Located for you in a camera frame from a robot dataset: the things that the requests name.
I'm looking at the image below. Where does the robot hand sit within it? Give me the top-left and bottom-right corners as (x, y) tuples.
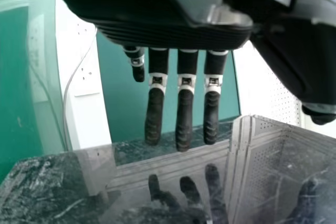
(46, 0), (336, 153)

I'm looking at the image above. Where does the black oven with glass door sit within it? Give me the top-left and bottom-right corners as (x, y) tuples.
(0, 113), (336, 224)

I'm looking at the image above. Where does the white socket strip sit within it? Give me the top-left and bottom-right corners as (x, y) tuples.
(54, 0), (116, 154)

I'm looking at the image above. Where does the grey cable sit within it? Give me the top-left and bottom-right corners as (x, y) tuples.
(62, 34), (97, 153)

